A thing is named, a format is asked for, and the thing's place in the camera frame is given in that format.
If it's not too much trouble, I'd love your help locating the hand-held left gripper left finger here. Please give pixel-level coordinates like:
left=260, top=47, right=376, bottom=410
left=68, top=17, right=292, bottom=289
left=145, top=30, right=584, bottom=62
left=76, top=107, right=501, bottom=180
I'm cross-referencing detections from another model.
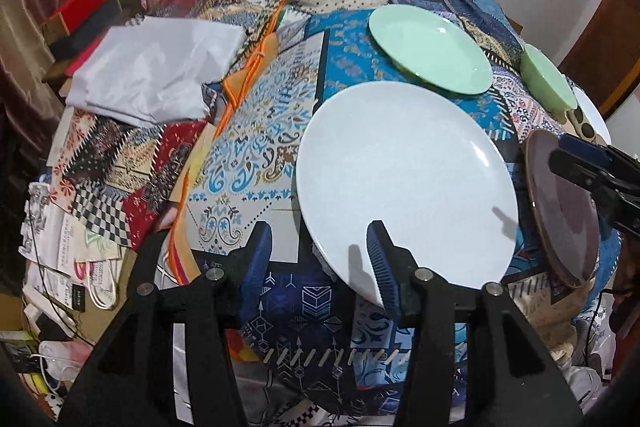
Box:
left=59, top=222, right=275, bottom=427

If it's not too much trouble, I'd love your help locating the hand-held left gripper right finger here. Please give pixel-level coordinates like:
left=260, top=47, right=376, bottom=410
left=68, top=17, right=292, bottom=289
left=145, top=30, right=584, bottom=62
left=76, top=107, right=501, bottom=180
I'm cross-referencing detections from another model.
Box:
left=366, top=220, right=583, bottom=427

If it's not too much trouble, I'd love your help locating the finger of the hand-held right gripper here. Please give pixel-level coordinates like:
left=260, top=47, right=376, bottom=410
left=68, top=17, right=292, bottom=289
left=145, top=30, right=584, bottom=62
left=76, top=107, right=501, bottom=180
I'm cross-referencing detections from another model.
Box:
left=559, top=134, right=640, bottom=172
left=548, top=148, right=640, bottom=238

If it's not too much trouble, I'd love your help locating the brown plate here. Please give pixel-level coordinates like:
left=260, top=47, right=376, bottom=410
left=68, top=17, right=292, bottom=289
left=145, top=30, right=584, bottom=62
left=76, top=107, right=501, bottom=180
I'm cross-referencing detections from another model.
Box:
left=524, top=129, right=601, bottom=290

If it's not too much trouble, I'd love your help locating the green bowl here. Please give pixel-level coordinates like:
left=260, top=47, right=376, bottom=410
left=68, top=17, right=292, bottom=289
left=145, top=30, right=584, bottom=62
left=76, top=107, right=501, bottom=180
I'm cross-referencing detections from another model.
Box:
left=520, top=43, right=578, bottom=114

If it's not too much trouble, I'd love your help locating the large white plate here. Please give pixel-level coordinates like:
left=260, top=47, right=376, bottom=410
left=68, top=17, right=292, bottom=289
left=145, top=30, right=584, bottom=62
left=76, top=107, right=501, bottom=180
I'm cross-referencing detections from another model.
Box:
left=296, top=82, right=520, bottom=310

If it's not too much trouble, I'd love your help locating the green plate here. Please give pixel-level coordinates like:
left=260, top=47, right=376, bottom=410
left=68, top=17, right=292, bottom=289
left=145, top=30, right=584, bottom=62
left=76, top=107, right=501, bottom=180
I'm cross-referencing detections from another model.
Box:
left=368, top=4, right=493, bottom=96

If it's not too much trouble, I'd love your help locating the white spotted bowl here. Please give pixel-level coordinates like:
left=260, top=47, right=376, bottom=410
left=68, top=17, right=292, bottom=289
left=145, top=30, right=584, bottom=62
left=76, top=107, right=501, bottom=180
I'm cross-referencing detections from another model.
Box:
left=567, top=86, right=612, bottom=145

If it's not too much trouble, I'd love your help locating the wooden door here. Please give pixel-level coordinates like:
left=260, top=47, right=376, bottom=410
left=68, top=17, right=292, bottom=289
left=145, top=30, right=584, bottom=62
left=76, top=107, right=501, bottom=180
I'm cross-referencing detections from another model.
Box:
left=557, top=0, right=640, bottom=118

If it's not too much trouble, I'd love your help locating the patchwork blanket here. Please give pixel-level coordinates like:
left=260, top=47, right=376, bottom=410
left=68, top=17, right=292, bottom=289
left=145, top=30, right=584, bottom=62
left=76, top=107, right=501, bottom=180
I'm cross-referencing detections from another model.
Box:
left=47, top=0, right=621, bottom=427

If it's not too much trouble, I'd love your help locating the white paper bag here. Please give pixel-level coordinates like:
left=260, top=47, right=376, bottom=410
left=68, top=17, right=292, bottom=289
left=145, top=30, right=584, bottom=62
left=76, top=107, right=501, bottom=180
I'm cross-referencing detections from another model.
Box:
left=20, top=182, right=126, bottom=310

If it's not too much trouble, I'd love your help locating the white folded cloth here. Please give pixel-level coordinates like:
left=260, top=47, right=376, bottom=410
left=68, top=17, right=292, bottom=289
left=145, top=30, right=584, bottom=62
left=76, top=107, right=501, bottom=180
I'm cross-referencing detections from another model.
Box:
left=65, top=16, right=248, bottom=128

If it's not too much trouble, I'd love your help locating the dark box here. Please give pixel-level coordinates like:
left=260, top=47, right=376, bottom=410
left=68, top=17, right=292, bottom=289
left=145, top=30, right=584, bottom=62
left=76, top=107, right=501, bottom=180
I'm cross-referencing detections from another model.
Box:
left=50, top=4, right=123, bottom=60

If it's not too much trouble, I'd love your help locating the red box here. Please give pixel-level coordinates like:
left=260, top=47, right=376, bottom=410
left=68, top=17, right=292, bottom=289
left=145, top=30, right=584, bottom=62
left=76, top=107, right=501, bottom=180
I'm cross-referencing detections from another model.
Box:
left=50, top=0, right=118, bottom=32

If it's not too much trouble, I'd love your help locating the brown curtain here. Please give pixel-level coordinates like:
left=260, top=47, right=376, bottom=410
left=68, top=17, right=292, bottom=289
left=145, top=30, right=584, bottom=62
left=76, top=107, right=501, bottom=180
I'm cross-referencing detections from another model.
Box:
left=0, top=0, right=96, bottom=288

